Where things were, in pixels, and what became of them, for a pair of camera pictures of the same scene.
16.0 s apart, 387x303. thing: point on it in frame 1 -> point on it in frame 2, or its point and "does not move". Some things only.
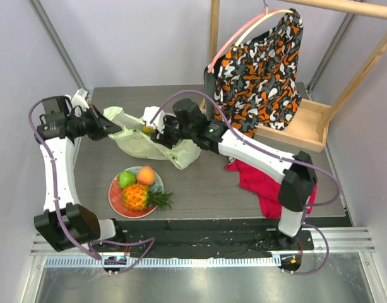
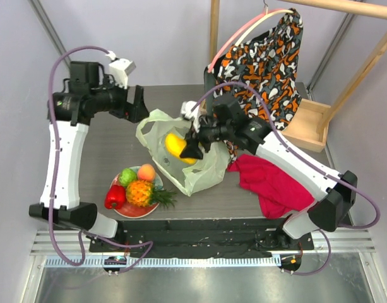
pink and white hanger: [235, 38] does not move
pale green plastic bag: [136, 142] -> [153, 127]
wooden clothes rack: [310, 130] does not move
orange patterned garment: [254, 84] does not move
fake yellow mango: [148, 129] -> [175, 145]
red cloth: [266, 189] does not move
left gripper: [102, 126] -> [133, 112]
